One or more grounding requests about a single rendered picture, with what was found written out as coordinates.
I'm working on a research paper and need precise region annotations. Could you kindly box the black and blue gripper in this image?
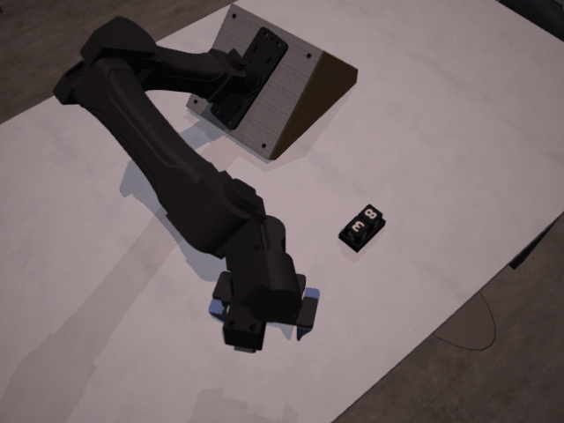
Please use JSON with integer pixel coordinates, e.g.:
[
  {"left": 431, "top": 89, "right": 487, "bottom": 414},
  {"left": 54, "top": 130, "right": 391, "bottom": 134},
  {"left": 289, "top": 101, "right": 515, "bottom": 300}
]
[{"left": 209, "top": 271, "right": 320, "bottom": 341}]

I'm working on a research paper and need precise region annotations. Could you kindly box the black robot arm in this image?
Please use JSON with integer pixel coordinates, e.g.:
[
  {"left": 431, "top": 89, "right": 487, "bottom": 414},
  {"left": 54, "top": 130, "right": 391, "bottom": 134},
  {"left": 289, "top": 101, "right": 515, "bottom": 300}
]
[{"left": 53, "top": 16, "right": 302, "bottom": 353}]

